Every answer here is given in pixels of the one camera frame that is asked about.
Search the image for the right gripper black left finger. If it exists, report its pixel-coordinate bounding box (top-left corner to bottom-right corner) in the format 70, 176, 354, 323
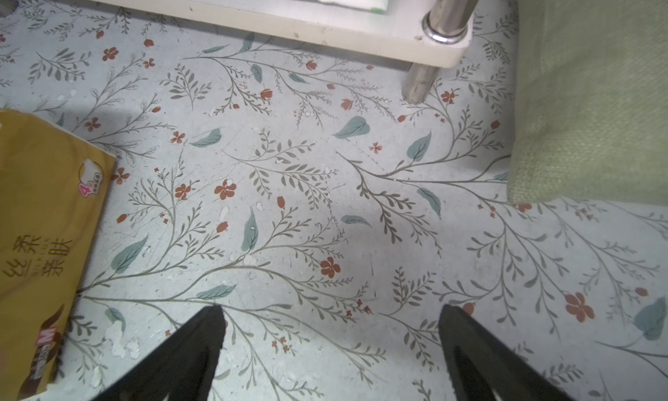
96, 305, 226, 401

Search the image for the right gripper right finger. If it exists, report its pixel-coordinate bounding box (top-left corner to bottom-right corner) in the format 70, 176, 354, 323
438, 305, 571, 401

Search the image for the floral patterned floor mat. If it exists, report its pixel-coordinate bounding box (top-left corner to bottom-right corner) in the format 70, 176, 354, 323
1, 0, 667, 400

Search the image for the white two-tier shelf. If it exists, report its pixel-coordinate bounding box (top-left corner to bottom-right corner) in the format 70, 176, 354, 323
87, 0, 479, 104

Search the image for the green cushion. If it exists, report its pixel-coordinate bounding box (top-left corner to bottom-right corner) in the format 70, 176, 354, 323
507, 0, 667, 206

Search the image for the gold tissue pack right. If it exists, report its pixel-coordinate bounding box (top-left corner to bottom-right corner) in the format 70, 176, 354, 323
1, 109, 116, 400

